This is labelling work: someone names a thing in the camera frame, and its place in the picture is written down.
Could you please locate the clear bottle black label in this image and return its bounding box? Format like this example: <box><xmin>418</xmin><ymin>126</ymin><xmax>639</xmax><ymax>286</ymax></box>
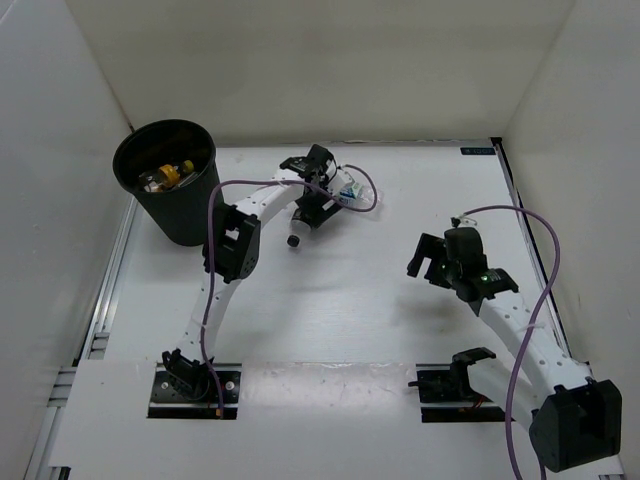
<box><xmin>286</xmin><ymin>210</ymin><xmax>317</xmax><ymax>248</ymax></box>

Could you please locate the aluminium frame rail left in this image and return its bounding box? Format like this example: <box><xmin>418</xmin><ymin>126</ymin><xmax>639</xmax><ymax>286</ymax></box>
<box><xmin>24</xmin><ymin>199</ymin><xmax>138</xmax><ymax>479</ymax></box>

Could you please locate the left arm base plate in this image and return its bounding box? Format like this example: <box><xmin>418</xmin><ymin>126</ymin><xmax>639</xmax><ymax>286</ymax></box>
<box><xmin>147</xmin><ymin>364</ymin><xmax>242</xmax><ymax>420</ymax></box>

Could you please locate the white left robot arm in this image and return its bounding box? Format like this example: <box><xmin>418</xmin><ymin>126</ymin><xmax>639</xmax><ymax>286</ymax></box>
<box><xmin>162</xmin><ymin>144</ymin><xmax>345</xmax><ymax>400</ymax></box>

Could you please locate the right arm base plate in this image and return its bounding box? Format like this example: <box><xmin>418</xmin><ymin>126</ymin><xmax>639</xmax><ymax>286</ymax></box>
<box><xmin>408</xmin><ymin>364</ymin><xmax>504</xmax><ymax>424</ymax></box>

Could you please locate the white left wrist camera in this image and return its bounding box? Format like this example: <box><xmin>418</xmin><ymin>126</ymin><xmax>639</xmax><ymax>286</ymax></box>
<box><xmin>327</xmin><ymin>168</ymin><xmax>354</xmax><ymax>196</ymax></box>

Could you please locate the aluminium frame rail right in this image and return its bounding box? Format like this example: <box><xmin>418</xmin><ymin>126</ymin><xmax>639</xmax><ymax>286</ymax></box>
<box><xmin>490</xmin><ymin>136</ymin><xmax>628</xmax><ymax>479</ymax></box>

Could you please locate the black plastic bin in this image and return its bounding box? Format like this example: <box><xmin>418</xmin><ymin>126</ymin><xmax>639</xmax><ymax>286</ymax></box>
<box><xmin>112</xmin><ymin>119</ymin><xmax>220</xmax><ymax>246</ymax></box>

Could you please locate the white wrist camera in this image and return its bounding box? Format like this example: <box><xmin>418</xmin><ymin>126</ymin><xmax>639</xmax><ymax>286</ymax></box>
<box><xmin>327</xmin><ymin>168</ymin><xmax>354</xmax><ymax>196</ymax></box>
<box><xmin>450</xmin><ymin>214</ymin><xmax>478</xmax><ymax>228</ymax></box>

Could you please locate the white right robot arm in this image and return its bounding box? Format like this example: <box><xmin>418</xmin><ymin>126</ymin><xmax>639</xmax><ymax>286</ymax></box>
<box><xmin>407</xmin><ymin>227</ymin><xmax>622</xmax><ymax>473</ymax></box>

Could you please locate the aluminium frame rail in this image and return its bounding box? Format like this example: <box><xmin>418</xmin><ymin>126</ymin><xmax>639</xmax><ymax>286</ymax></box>
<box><xmin>490</xmin><ymin>136</ymin><xmax>628</xmax><ymax>479</ymax></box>
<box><xmin>24</xmin><ymin>199</ymin><xmax>138</xmax><ymax>479</ymax></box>

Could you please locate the clear bottle yellow cap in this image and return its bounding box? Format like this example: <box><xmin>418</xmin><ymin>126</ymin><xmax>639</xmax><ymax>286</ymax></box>
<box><xmin>138</xmin><ymin>160</ymin><xmax>197</xmax><ymax>193</ymax></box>

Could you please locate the clear bottle blue label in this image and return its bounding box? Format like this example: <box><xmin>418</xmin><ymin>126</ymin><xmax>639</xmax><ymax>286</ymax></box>
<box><xmin>338</xmin><ymin>181</ymin><xmax>384</xmax><ymax>221</ymax></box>

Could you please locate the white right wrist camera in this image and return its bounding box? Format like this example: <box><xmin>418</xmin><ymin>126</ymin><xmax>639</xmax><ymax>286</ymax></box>
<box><xmin>450</xmin><ymin>214</ymin><xmax>478</xmax><ymax>228</ymax></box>

